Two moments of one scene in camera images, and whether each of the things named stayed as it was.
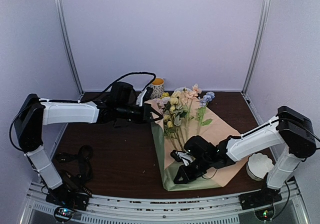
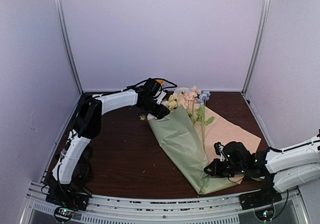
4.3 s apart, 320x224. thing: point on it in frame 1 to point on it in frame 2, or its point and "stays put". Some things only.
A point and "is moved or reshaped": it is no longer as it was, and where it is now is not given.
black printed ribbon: [80, 180] stays put
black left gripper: [144, 114] to [159, 113]
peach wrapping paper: [200, 121] is moved or reshaped
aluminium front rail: [212, 210] stays put
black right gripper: [182, 172] to [216, 172]
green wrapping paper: [169, 174] to [176, 133]
